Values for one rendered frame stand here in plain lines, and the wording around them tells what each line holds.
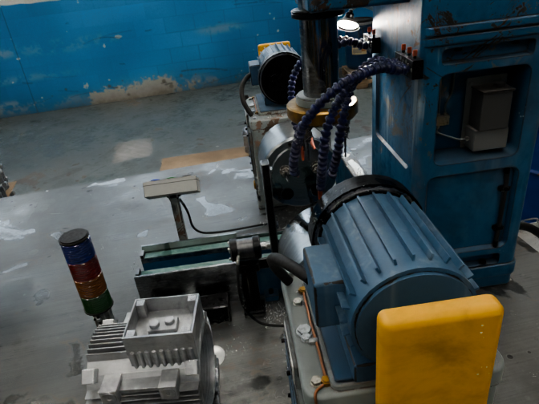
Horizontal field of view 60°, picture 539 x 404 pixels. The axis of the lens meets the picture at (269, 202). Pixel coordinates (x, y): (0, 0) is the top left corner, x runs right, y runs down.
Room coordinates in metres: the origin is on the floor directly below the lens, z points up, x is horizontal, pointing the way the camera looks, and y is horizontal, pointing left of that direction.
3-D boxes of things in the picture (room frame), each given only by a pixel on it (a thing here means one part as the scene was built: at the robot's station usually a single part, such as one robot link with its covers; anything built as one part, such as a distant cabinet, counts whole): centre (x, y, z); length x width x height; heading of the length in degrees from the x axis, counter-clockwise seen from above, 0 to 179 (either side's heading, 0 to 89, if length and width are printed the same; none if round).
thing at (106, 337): (0.63, 0.25, 1.02); 0.20 x 0.19 x 0.19; 88
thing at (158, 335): (0.63, 0.21, 1.11); 0.12 x 0.11 x 0.07; 88
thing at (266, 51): (1.77, -0.06, 1.16); 0.33 x 0.26 x 0.42; 3
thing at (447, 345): (0.51, -0.12, 1.16); 0.33 x 0.26 x 0.42; 3
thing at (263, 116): (1.74, -0.09, 0.99); 0.35 x 0.31 x 0.37; 3
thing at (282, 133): (1.50, -0.10, 1.04); 0.37 x 0.25 x 0.25; 3
